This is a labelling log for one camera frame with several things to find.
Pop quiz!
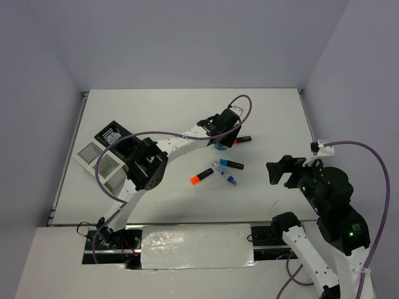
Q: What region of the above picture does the black slotted organizer box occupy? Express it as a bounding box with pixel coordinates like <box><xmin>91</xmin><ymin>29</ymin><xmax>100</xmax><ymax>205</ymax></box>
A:
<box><xmin>94</xmin><ymin>120</ymin><xmax>142</xmax><ymax>163</ymax></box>

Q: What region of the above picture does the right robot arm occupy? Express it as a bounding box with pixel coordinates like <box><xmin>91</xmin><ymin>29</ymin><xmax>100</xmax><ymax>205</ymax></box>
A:
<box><xmin>266</xmin><ymin>155</ymin><xmax>376</xmax><ymax>298</ymax></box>

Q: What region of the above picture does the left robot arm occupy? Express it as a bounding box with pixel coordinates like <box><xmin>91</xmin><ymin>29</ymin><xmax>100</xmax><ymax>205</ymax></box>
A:
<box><xmin>94</xmin><ymin>105</ymin><xmax>245</xmax><ymax>249</ymax></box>

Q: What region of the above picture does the blue slime jar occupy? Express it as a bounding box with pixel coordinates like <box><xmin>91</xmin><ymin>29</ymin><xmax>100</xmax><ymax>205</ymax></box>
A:
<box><xmin>105</xmin><ymin>132</ymin><xmax>122</xmax><ymax>145</ymax></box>
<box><xmin>214</xmin><ymin>143</ymin><xmax>228</xmax><ymax>151</ymax></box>

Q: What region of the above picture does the pink highlighter marker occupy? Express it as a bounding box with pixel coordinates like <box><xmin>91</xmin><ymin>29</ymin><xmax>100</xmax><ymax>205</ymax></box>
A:
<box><xmin>233</xmin><ymin>136</ymin><xmax>252</xmax><ymax>145</ymax></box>

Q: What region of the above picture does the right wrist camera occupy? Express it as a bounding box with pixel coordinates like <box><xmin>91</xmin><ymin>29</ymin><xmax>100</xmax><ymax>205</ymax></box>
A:
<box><xmin>302</xmin><ymin>140</ymin><xmax>335</xmax><ymax>166</ymax></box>

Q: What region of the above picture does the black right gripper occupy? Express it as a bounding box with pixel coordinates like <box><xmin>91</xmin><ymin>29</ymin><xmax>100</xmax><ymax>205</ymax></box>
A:
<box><xmin>265</xmin><ymin>152</ymin><xmax>326</xmax><ymax>211</ymax></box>

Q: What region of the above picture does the clear glue bottle blue cap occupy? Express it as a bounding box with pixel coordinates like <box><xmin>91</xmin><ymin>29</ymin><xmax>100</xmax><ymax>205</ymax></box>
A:
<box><xmin>212</xmin><ymin>161</ymin><xmax>237</xmax><ymax>186</ymax></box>

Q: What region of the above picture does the orange highlighter marker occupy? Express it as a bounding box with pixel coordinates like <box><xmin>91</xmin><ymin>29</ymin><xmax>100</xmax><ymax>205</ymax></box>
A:
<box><xmin>190</xmin><ymin>168</ymin><xmax>214</xmax><ymax>185</ymax></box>

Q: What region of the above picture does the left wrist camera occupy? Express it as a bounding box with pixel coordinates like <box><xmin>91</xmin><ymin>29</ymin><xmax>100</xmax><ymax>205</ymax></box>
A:
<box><xmin>228</xmin><ymin>105</ymin><xmax>244</xmax><ymax>118</ymax></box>

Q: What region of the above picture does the white slotted organizer box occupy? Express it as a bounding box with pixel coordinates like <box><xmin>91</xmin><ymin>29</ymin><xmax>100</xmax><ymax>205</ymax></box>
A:
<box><xmin>72</xmin><ymin>138</ymin><xmax>127</xmax><ymax>196</ymax></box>

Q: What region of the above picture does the blue highlighter marker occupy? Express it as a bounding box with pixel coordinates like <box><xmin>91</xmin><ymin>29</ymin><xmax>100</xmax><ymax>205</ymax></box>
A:
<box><xmin>219</xmin><ymin>159</ymin><xmax>244</xmax><ymax>170</ymax></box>

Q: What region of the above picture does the silver taped front panel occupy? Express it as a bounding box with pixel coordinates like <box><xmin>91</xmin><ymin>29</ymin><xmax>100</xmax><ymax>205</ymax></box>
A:
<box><xmin>140</xmin><ymin>224</ymin><xmax>256</xmax><ymax>270</ymax></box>

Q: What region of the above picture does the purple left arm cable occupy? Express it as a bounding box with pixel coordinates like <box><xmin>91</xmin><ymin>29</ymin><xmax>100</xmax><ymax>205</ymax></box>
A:
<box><xmin>76</xmin><ymin>95</ymin><xmax>252</xmax><ymax>264</ymax></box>

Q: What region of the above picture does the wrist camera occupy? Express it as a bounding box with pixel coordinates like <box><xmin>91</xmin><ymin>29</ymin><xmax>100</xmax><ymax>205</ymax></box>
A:
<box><xmin>228</xmin><ymin>105</ymin><xmax>244</xmax><ymax>118</ymax></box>
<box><xmin>302</xmin><ymin>140</ymin><xmax>335</xmax><ymax>166</ymax></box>

